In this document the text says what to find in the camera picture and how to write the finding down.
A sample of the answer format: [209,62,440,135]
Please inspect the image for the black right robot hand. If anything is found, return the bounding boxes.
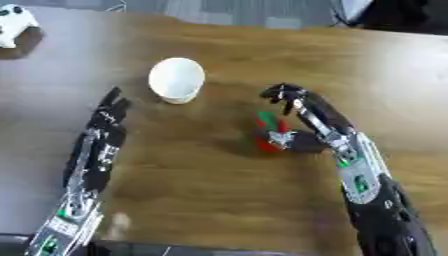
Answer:
[257,82,357,155]

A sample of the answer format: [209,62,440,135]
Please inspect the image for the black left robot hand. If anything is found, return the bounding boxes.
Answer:
[61,86,133,196]

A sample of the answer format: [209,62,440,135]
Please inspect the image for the red and green block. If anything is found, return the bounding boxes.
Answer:
[252,111,294,154]

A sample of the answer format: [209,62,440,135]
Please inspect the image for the white paper cup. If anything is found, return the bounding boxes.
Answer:
[147,57,207,105]

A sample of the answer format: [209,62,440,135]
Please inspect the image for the black chair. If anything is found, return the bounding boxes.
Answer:
[329,0,448,36]

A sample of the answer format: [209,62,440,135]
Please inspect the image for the white game controller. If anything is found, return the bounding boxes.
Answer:
[0,3,42,50]

